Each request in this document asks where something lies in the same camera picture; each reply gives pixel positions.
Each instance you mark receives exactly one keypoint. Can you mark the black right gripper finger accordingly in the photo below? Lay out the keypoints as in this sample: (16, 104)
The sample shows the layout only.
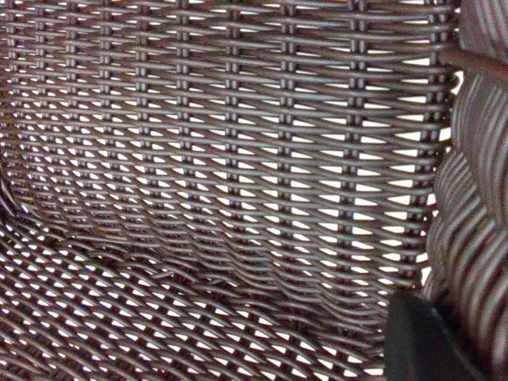
(420, 341)

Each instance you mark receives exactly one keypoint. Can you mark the dark brown wicker basket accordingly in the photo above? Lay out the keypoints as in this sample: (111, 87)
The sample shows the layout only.
(222, 166)

